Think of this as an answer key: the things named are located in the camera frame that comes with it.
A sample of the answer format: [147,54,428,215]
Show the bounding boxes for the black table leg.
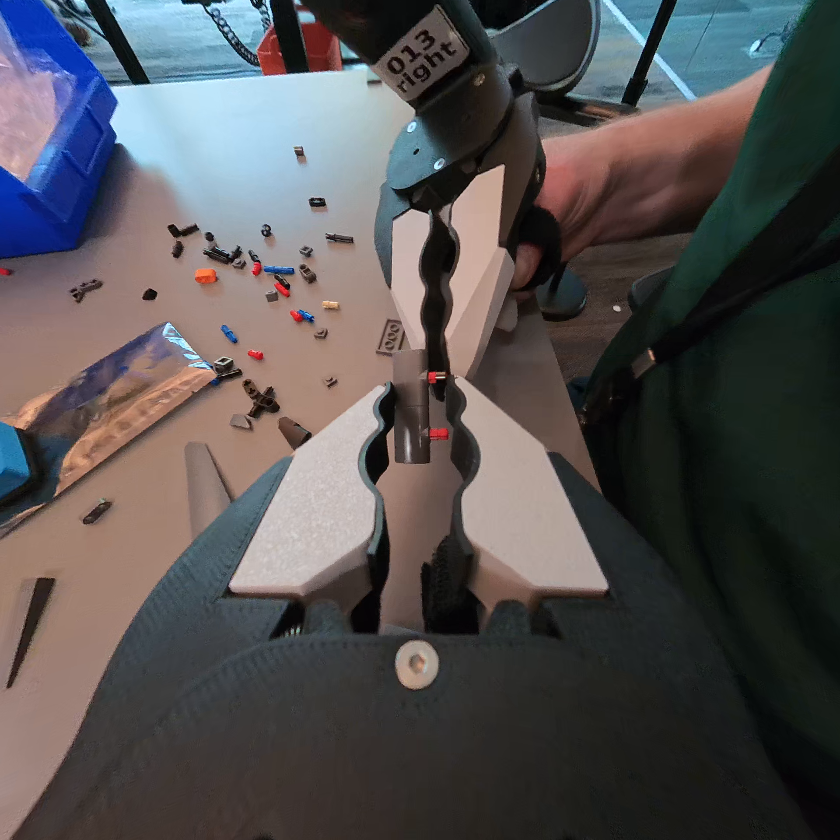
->
[85,0,151,85]

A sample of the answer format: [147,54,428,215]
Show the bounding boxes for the grey beam with red pins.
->
[392,350,451,466]

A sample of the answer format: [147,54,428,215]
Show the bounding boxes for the black stand leg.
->
[620,0,680,107]

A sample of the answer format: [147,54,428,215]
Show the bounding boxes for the person's right hand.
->
[508,134,635,294]

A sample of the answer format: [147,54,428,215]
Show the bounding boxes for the orange plastic container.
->
[257,23,343,74]

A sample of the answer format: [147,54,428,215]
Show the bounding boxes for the long grey wing panel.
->
[184,441,235,538]

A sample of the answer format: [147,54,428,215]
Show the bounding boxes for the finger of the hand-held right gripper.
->
[441,164,517,383]
[390,205,460,370]

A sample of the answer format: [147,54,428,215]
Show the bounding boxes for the black vertical post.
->
[269,0,309,73]

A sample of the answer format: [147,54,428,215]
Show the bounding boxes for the black chain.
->
[197,0,271,67]

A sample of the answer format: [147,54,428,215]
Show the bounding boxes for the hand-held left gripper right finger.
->
[446,379,610,634]

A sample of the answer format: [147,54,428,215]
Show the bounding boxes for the black shoulder strap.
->
[581,147,840,435]

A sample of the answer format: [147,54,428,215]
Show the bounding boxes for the person's right forearm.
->
[617,62,777,238]

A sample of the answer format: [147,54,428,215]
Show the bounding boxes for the silver foil bag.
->
[0,322,217,527]

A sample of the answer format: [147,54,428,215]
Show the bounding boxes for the cluster of small assorted pieces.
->
[167,146,356,300]

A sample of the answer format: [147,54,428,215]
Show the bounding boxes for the grey wedge slope brick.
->
[5,577,56,690]

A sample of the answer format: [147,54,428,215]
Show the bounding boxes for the blue foam block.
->
[0,421,42,506]

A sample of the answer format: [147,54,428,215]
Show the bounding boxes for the coiled cable with white plug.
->
[748,20,796,59]

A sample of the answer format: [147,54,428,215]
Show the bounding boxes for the clear plastic bags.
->
[0,13,81,185]

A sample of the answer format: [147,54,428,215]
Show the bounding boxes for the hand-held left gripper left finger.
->
[228,382,396,634]

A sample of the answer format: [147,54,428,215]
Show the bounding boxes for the black round floor base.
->
[535,266,589,322]

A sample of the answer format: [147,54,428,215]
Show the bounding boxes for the dark chair armrest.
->
[629,268,672,309]

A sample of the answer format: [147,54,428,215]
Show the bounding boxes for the blue storage bin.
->
[0,0,119,261]

